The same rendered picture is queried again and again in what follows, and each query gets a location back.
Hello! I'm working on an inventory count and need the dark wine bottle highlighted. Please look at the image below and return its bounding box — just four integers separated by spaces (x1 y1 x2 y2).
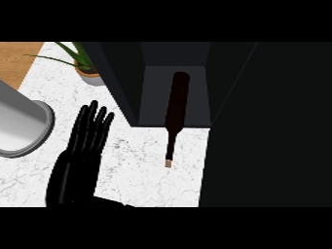
164 71 192 168

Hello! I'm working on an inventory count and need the dark grey cabinet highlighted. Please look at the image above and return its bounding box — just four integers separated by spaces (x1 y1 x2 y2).
80 41 260 128

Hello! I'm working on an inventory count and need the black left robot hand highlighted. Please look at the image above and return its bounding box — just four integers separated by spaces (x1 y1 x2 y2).
44 99 136 208

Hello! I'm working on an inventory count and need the green potted plant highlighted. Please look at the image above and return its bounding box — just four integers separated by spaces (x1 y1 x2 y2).
24 41 106 88

